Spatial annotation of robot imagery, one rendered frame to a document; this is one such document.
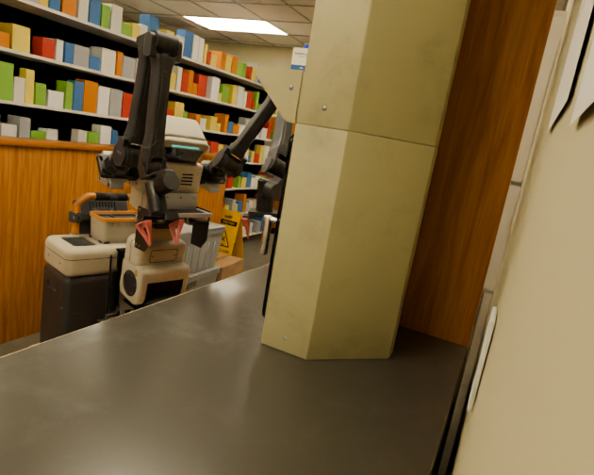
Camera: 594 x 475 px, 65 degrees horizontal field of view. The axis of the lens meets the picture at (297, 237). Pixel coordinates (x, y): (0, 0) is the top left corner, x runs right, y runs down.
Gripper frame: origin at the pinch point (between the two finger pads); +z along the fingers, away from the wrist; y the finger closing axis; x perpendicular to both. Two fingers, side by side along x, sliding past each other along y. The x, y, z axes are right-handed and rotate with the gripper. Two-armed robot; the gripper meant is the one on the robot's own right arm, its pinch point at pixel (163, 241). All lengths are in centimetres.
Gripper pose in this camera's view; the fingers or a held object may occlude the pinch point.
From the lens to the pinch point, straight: 154.2
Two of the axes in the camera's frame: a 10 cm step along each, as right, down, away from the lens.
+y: 6.7, -0.4, 7.4
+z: 1.8, 9.8, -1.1
